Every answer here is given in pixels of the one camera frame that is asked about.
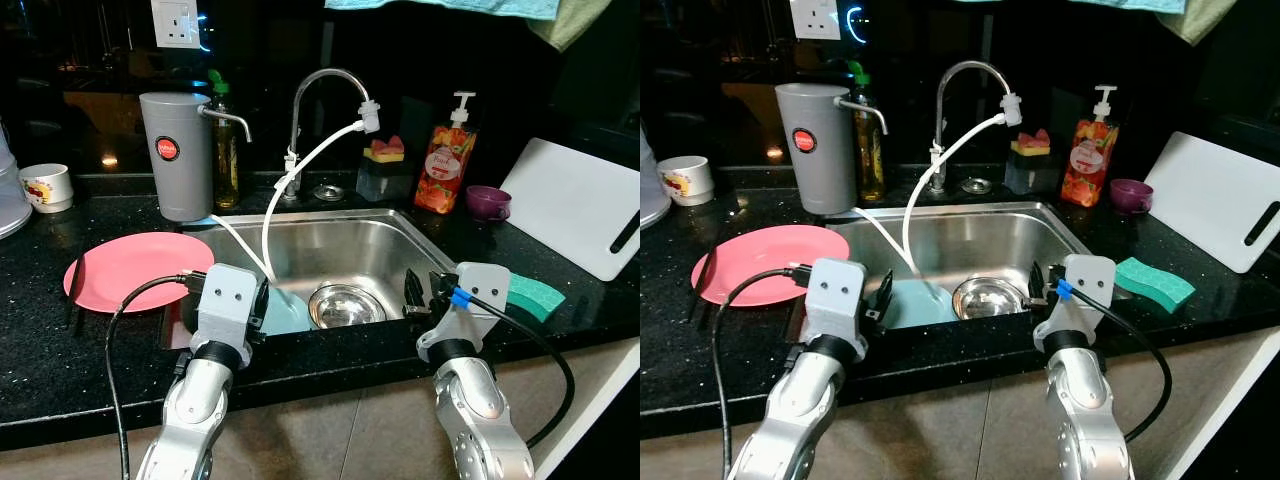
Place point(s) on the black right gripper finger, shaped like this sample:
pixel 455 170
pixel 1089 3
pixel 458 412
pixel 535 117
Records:
pixel 444 284
pixel 1057 276
pixel 1039 279
pixel 415 289

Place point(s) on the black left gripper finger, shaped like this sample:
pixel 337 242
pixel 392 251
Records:
pixel 262 290
pixel 884 283

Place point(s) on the teal round plate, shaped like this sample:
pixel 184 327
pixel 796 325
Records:
pixel 920 305
pixel 290 315

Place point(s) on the pink round plate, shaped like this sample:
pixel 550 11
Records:
pixel 760 260
pixel 130 265

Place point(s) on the stainless steel bowl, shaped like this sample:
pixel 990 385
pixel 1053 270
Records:
pixel 347 306
pixel 990 298

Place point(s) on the stainless steel sink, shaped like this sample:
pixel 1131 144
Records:
pixel 990 240
pixel 350 250

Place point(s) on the green sponge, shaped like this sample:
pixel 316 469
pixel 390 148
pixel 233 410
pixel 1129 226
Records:
pixel 1160 283
pixel 535 295

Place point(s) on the purple cup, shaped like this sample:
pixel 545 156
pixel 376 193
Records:
pixel 1130 197
pixel 487 203

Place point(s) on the black sponge holder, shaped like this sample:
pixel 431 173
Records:
pixel 1030 176
pixel 385 182

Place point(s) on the round metal counter fitting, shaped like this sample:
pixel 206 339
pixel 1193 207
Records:
pixel 328 192
pixel 976 186

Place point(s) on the orange pump soap bottle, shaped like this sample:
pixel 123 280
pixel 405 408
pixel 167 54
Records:
pixel 445 170
pixel 1088 165

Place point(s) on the green capped oil bottle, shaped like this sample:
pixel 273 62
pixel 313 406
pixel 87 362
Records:
pixel 870 165
pixel 226 170

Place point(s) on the grey water filter canister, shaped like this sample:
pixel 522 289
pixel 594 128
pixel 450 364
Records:
pixel 175 180
pixel 815 175

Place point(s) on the yellow red scrub sponge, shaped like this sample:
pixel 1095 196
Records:
pixel 385 152
pixel 1030 146

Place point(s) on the white cutting board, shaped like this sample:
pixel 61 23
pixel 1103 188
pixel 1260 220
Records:
pixel 1210 200
pixel 570 205

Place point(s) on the chrome gooseneck faucet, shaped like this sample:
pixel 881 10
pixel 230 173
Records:
pixel 296 130
pixel 940 125

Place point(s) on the white faucet diverter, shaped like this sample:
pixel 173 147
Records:
pixel 370 116
pixel 1012 109

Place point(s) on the white printed mug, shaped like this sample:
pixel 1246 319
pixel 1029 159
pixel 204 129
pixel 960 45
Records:
pixel 45 188
pixel 685 182

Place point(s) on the white rounded appliance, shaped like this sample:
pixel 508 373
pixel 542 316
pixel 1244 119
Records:
pixel 650 195
pixel 10 200

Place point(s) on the light blue hanging towel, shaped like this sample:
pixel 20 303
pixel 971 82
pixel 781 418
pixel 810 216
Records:
pixel 450 7
pixel 1080 5

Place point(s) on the green hanging towel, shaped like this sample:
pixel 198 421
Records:
pixel 570 25
pixel 1200 20

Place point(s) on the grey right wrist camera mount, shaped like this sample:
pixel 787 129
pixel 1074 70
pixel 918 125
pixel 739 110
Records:
pixel 485 285
pixel 1090 277

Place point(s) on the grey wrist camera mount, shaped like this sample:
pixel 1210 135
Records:
pixel 485 285
pixel 1090 277
pixel 222 300
pixel 835 295

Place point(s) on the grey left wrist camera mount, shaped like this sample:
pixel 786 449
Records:
pixel 222 300
pixel 835 295

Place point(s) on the white wall socket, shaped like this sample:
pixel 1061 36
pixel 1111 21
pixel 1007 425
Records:
pixel 175 22
pixel 815 18

